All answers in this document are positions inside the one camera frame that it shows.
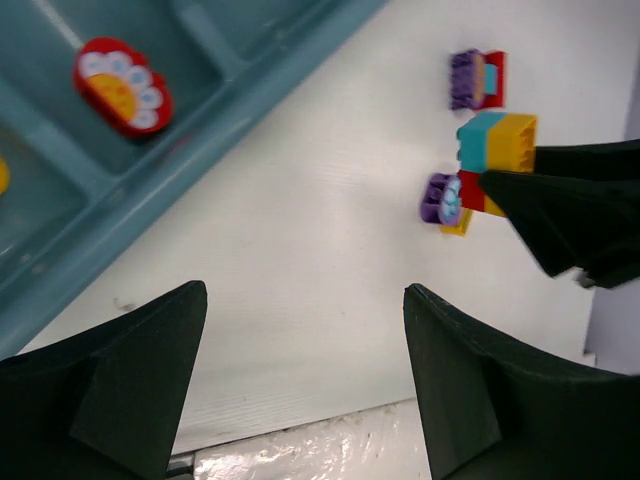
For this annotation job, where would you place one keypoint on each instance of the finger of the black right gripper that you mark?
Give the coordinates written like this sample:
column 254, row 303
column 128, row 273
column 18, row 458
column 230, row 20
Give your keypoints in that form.
column 569, row 223
column 608, row 161

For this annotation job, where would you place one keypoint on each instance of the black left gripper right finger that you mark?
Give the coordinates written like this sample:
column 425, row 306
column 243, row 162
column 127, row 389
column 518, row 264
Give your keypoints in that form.
column 494, row 407

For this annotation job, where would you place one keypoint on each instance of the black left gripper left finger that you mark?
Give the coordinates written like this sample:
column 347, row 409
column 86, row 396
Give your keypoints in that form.
column 105, row 403

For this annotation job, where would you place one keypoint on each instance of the teal yellow lego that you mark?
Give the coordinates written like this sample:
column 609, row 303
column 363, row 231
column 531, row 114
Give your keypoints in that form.
column 497, row 141

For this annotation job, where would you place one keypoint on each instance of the red long lego brick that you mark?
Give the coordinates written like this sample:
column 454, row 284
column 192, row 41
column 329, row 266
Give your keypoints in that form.
column 498, row 58

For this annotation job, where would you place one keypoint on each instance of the small orange lego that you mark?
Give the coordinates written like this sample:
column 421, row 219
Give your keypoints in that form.
column 4, row 176

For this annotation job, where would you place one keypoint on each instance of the red white lego brick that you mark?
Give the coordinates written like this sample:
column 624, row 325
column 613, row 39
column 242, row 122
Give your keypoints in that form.
column 118, row 82

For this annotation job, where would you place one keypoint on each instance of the purple oval paw lego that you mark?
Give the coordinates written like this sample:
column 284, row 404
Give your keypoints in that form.
column 441, row 202

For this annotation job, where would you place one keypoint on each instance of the small teal lego piece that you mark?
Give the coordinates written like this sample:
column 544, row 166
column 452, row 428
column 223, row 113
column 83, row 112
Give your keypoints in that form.
column 491, row 80

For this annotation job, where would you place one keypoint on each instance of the purple orange flower lego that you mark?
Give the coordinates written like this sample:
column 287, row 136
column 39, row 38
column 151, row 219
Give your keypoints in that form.
column 467, row 80

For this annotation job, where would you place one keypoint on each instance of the teal divided plastic tray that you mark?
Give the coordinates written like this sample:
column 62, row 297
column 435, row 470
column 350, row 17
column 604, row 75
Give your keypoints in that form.
column 80, row 190

